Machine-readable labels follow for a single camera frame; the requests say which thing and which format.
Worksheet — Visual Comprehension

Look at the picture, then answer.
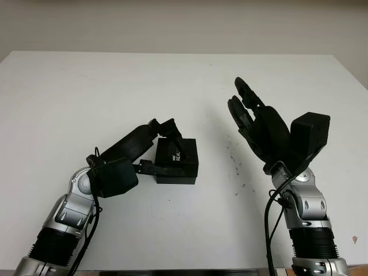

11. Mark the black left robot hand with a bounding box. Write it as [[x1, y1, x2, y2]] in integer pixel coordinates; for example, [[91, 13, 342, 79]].
[[99, 117, 191, 177]]

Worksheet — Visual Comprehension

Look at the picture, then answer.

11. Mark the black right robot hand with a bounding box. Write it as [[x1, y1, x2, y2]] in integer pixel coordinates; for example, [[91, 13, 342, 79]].
[[227, 76, 294, 174]]

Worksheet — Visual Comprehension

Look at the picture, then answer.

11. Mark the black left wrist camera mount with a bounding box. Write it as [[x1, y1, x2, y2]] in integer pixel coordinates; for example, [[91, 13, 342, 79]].
[[86, 157, 140, 199]]

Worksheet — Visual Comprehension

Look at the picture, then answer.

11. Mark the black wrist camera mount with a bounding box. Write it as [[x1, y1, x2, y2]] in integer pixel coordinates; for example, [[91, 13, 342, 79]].
[[289, 112, 331, 175], [86, 157, 140, 199]]

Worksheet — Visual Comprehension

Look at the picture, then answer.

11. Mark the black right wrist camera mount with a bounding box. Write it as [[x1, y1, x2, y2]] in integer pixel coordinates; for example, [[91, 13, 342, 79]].
[[289, 112, 331, 175]]

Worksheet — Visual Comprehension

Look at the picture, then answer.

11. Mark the black camera box base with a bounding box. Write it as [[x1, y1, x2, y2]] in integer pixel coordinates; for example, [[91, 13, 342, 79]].
[[156, 174, 198, 185]]

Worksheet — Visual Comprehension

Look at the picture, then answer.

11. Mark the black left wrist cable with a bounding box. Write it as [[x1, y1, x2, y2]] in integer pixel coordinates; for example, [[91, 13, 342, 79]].
[[68, 146, 105, 276]]

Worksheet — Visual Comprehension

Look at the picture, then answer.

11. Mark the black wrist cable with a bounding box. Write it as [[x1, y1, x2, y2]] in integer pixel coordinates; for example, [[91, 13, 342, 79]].
[[68, 146, 105, 276], [264, 171, 292, 276]]

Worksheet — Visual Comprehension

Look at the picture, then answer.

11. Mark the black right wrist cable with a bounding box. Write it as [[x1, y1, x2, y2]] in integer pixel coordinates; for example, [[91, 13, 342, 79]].
[[264, 171, 292, 276]]

